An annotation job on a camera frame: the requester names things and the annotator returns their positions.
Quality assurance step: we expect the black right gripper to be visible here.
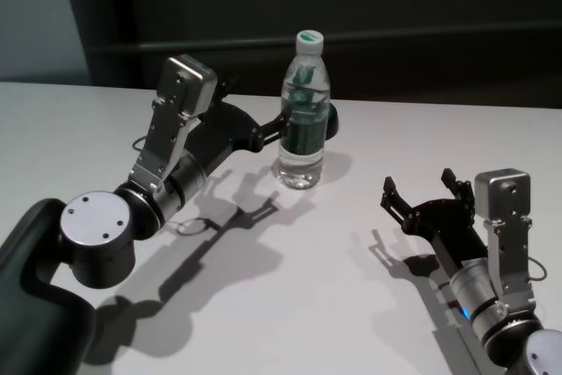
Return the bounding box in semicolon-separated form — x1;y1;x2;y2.
379;167;489;269

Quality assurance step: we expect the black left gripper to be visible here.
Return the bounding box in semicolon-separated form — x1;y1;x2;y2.
187;75;293;177

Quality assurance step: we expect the clear plastic water bottle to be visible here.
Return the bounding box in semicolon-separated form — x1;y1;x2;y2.
272;30;331;191

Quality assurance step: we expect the black green push button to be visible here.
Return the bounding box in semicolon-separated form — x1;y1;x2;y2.
324;103;342;141

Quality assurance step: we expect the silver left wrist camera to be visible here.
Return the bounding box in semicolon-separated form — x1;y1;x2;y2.
130;54;219;192

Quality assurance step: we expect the thin grey wall rail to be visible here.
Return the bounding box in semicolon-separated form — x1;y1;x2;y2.
100;32;562;54

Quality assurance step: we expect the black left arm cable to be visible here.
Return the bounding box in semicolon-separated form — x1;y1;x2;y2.
132;133;153;154

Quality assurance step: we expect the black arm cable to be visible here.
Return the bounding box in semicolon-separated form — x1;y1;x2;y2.
132;133;153;154
528;255;549;283

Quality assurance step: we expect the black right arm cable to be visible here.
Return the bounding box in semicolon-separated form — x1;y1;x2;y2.
528;255;549;283

